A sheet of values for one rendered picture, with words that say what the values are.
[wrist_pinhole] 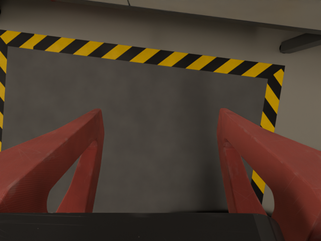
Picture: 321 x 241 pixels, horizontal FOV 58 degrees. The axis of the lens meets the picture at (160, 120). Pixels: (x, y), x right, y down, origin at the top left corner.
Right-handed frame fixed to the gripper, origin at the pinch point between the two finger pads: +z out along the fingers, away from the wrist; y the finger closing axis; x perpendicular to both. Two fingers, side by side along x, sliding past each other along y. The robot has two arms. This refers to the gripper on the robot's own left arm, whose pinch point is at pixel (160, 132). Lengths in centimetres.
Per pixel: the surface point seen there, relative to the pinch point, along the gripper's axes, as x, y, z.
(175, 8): 12, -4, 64
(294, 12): 10, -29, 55
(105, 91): 51, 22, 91
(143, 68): 43, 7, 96
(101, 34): 32, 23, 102
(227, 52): 38, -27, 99
